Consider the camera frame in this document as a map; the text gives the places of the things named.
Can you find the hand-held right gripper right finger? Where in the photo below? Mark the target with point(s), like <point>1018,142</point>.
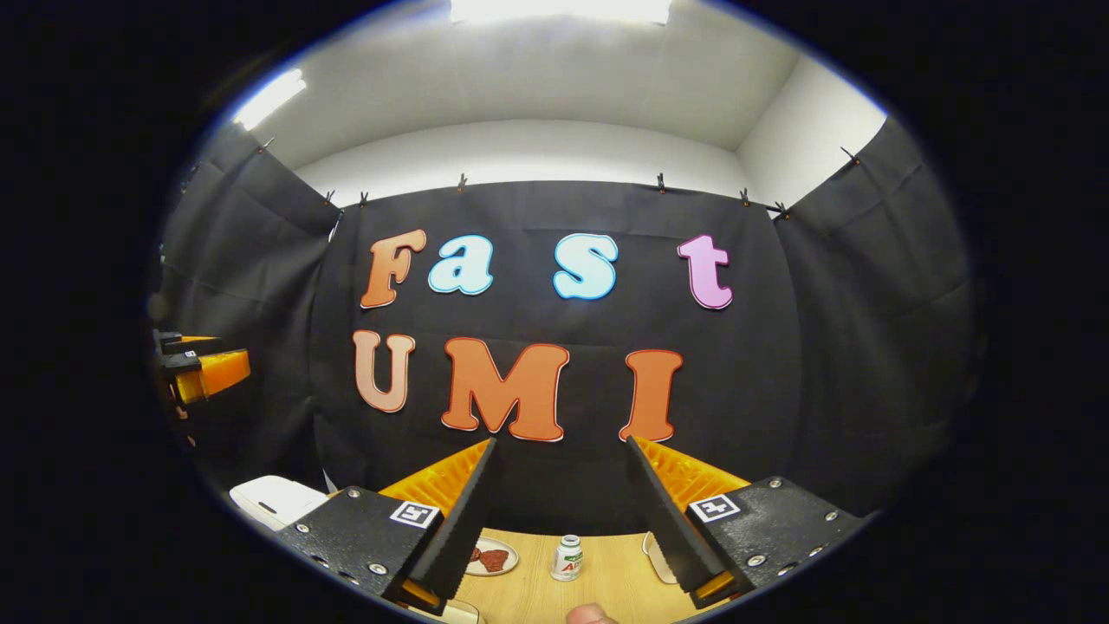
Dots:
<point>671,529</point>

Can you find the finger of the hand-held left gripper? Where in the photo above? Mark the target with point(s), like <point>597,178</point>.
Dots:
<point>178,342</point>
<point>217,373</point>

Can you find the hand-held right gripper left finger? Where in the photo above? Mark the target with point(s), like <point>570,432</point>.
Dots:
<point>450,529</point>

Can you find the white rice cooker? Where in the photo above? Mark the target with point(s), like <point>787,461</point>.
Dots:
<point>277,498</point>

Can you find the white toaster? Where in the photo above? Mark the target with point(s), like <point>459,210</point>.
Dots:
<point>657,555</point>

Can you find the white oval plate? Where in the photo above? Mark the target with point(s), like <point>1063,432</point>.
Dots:
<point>501,542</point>

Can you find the white green-capped drink bottle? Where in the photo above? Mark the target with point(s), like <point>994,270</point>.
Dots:
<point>567,563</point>

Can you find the black backdrop cloth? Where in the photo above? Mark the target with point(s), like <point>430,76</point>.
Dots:
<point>780,347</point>

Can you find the ceiling light panel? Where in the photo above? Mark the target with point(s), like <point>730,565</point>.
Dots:
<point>563,9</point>
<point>270,97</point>

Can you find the row of black cloth clips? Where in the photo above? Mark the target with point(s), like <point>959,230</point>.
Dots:
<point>462,183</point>

